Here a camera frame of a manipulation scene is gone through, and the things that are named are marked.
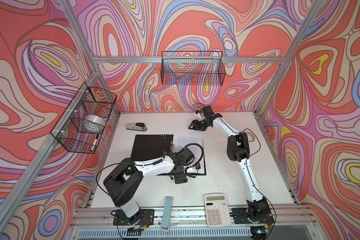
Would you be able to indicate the pink white calculator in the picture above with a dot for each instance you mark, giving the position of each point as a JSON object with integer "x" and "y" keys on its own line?
{"x": 217, "y": 211}

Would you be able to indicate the grey black stapler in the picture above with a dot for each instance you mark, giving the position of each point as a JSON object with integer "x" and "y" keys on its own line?
{"x": 136, "y": 127}

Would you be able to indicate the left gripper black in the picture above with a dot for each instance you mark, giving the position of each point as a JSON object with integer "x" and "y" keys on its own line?
{"x": 179, "y": 179}

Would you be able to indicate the black wire basket left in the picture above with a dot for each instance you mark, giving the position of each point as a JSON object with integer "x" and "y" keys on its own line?
{"x": 75, "y": 134}

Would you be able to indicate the black wire basket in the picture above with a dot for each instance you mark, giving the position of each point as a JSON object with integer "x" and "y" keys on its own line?
{"x": 192, "y": 68}
{"x": 75, "y": 134}

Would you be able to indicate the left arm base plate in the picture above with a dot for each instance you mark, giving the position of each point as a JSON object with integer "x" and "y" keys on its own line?
{"x": 144, "y": 217}

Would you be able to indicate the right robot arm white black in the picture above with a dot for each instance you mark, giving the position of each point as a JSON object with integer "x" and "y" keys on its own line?
{"x": 238, "y": 151}

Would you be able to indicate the printed paper sheet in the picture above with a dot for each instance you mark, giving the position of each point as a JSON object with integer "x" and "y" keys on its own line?
{"x": 181, "y": 139}

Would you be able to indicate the light blue eraser bar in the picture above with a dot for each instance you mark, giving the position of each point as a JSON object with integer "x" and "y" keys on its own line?
{"x": 166, "y": 217}

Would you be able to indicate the black wire basket back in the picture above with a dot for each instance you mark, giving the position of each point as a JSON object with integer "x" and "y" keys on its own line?
{"x": 192, "y": 68}

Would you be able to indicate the blue folder black inside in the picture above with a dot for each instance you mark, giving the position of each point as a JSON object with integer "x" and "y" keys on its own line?
{"x": 147, "y": 147}

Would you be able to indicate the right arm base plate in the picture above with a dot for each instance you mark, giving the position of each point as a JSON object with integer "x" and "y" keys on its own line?
{"x": 252, "y": 216}

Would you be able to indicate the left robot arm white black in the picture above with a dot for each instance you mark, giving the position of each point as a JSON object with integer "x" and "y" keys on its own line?
{"x": 122, "y": 183}

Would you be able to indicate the marker pen in basket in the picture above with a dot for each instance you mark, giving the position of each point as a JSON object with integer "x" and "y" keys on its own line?
{"x": 94, "y": 145}

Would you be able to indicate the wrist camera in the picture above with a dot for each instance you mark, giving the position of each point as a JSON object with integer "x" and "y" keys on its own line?
{"x": 204, "y": 112}
{"x": 192, "y": 168}

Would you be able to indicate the clear tape roll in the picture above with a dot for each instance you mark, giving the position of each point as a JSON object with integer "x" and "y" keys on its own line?
{"x": 251, "y": 137}

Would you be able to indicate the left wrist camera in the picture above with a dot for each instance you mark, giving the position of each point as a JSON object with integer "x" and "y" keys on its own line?
{"x": 192, "y": 168}

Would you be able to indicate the grey tape roll in basket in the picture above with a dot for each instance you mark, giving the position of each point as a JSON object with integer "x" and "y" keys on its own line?
{"x": 95, "y": 120}

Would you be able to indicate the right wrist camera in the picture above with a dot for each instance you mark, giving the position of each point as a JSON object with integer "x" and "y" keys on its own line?
{"x": 204, "y": 112}

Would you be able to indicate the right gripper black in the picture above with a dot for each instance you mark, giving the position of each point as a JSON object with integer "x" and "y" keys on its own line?
{"x": 194, "y": 122}

